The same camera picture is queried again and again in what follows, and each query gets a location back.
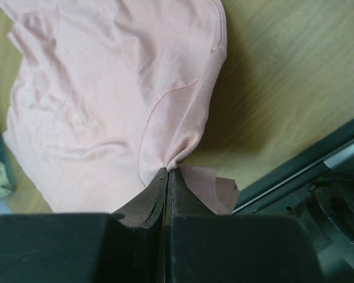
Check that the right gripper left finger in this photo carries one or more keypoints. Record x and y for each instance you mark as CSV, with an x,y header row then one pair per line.
x,y
122,246

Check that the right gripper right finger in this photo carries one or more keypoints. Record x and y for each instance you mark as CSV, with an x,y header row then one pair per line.
x,y
204,247

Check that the pink t shirt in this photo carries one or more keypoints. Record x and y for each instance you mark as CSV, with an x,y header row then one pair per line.
x,y
108,93

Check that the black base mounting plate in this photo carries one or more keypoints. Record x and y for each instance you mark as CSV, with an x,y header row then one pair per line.
x,y
320,197

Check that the aluminium frame rail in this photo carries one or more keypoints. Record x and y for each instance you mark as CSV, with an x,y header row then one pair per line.
x,y
340,157

